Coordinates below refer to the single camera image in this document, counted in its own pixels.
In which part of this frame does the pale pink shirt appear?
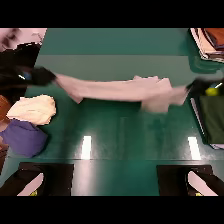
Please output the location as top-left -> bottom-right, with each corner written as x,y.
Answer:
54,73 -> 190,115

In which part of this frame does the cream garment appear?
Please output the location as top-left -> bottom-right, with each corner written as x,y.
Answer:
6,94 -> 57,127

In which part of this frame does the purple garment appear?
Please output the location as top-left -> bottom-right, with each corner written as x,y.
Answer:
0,118 -> 49,159

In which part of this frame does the brown garment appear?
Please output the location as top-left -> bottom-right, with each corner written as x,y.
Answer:
0,94 -> 12,133

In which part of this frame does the orange garment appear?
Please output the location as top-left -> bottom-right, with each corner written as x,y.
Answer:
203,27 -> 224,48

